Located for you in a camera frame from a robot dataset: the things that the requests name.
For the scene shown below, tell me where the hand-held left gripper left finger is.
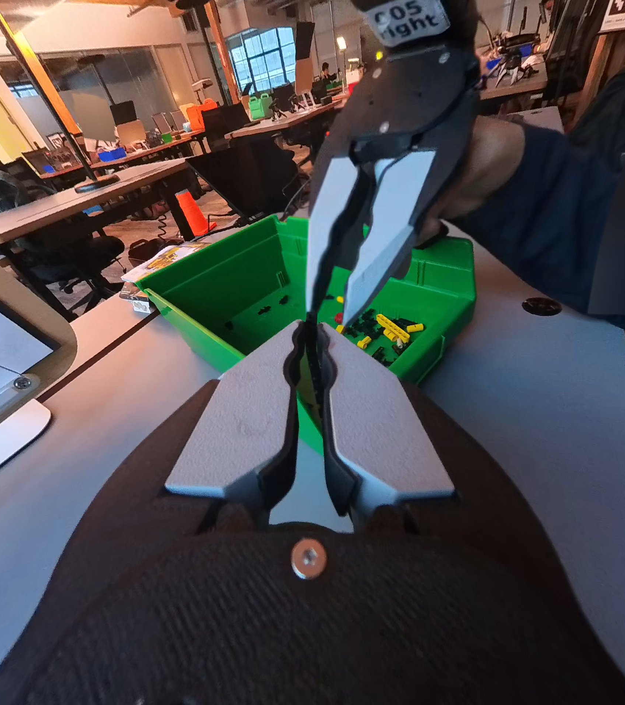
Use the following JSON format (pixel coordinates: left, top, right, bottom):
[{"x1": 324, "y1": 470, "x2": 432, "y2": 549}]
[{"x1": 164, "y1": 321, "x2": 308, "y2": 513}]

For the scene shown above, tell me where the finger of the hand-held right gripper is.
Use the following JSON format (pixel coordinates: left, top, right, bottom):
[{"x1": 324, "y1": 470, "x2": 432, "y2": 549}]
[
  {"x1": 341, "y1": 148, "x2": 439, "y2": 327},
  {"x1": 304, "y1": 156, "x2": 371, "y2": 323}
]

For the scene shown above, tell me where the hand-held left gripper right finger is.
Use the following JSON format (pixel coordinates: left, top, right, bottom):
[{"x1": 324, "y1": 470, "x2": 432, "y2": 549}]
[{"x1": 317, "y1": 323, "x2": 456, "y2": 520}]

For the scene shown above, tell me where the black lego tread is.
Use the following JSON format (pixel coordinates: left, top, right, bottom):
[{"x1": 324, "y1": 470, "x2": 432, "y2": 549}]
[{"x1": 300, "y1": 314, "x2": 327, "y2": 425}]

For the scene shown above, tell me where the pile of lego pieces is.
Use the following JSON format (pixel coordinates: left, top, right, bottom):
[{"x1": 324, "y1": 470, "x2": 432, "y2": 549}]
[{"x1": 224, "y1": 294, "x2": 426, "y2": 367}]

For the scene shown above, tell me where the green plastic bin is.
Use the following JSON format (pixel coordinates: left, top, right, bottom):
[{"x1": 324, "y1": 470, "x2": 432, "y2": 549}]
[{"x1": 135, "y1": 214, "x2": 477, "y2": 458}]

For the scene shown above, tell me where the person's right forearm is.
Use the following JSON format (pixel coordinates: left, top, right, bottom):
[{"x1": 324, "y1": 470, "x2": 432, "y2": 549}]
[{"x1": 449, "y1": 124, "x2": 625, "y2": 331}]

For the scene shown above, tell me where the lego instruction booklet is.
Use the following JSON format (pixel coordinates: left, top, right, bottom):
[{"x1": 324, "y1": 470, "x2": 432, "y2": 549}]
[{"x1": 121, "y1": 241, "x2": 213, "y2": 315}]

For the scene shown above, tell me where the person's right hand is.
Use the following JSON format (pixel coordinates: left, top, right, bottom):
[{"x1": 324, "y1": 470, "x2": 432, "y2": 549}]
[{"x1": 416, "y1": 117, "x2": 527, "y2": 247}]

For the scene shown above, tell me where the large black panel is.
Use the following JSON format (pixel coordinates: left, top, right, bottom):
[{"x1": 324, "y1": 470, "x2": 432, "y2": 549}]
[{"x1": 186, "y1": 135, "x2": 302, "y2": 221}]

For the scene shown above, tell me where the orange traffic cone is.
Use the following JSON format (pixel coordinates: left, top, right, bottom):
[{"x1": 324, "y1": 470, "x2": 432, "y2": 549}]
[{"x1": 173, "y1": 189, "x2": 218, "y2": 236}]

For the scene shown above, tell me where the large paned window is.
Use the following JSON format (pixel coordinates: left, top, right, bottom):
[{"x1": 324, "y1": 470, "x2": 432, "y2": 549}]
[{"x1": 224, "y1": 26, "x2": 298, "y2": 99}]

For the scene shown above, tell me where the orange crate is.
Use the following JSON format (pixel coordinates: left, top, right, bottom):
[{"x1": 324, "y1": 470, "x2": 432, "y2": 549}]
[{"x1": 186, "y1": 98, "x2": 219, "y2": 130}]

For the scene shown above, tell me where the wooden document stand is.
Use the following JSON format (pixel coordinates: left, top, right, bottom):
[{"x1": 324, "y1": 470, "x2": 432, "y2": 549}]
[{"x1": 0, "y1": 234, "x2": 78, "y2": 458}]

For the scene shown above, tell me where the black pole stand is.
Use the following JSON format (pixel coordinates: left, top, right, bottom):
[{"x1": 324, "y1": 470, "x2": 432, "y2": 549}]
[{"x1": 0, "y1": 0, "x2": 121, "y2": 195}]

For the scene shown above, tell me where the white stand base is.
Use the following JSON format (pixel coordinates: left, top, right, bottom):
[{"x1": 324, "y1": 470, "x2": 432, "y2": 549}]
[{"x1": 0, "y1": 399, "x2": 53, "y2": 499}]

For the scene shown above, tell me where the black swivel office chair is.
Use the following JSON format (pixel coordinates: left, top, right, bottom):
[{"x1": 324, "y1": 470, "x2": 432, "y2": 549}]
[{"x1": 0, "y1": 168, "x2": 126, "y2": 320}]

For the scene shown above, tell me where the grey background desk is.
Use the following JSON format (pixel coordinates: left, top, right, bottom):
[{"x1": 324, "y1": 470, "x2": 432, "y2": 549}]
[{"x1": 0, "y1": 159, "x2": 203, "y2": 246}]

